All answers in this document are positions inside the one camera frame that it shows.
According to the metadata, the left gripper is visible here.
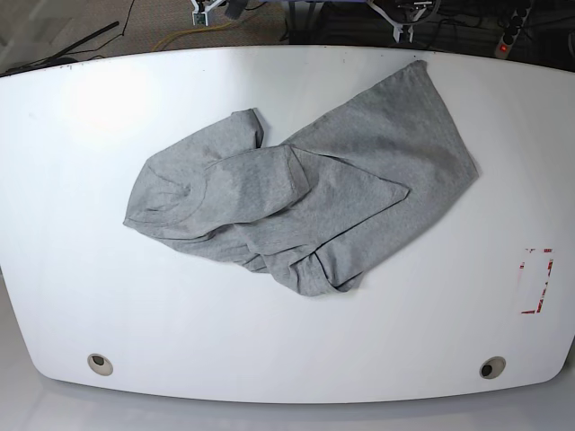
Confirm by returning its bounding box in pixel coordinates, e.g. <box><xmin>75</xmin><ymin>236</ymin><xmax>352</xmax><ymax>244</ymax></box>
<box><xmin>370</xmin><ymin>0</ymin><xmax>438</xmax><ymax>42</ymax></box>

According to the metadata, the red tape marking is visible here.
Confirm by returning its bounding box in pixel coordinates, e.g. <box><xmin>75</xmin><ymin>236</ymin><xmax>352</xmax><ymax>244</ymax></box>
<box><xmin>517</xmin><ymin>248</ymin><xmax>554</xmax><ymax>315</ymax></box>

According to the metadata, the grey T-shirt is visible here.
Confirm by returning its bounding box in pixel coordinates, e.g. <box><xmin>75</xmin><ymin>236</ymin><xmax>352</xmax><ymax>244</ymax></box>
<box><xmin>124</xmin><ymin>60</ymin><xmax>478</xmax><ymax>296</ymax></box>

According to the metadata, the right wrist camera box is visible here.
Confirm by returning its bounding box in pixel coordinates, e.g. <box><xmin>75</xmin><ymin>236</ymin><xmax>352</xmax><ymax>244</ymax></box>
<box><xmin>192</xmin><ymin>13</ymin><xmax>206</xmax><ymax>26</ymax></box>

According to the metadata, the left table grommet hole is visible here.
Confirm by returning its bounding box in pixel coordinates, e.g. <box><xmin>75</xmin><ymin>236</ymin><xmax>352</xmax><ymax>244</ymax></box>
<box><xmin>87</xmin><ymin>354</ymin><xmax>113</xmax><ymax>376</ymax></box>

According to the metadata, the black power strip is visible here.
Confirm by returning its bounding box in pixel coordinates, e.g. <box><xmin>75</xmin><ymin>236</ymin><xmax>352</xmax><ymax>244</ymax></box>
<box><xmin>494</xmin><ymin>1</ymin><xmax>532</xmax><ymax>59</ymax></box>

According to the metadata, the yellow cable on floor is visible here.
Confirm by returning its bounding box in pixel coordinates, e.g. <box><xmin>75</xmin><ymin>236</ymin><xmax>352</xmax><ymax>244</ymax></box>
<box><xmin>155</xmin><ymin>22</ymin><xmax>234</xmax><ymax>51</ymax></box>

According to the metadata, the right table grommet hole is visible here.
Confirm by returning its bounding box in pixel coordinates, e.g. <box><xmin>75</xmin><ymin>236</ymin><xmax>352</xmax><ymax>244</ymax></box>
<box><xmin>479</xmin><ymin>356</ymin><xmax>507</xmax><ymax>380</ymax></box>

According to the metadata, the table grommet hole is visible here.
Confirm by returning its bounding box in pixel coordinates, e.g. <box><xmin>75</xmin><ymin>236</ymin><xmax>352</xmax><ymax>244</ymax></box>
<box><xmin>479</xmin><ymin>356</ymin><xmax>507</xmax><ymax>380</ymax></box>
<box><xmin>87</xmin><ymin>354</ymin><xmax>113</xmax><ymax>376</ymax></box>

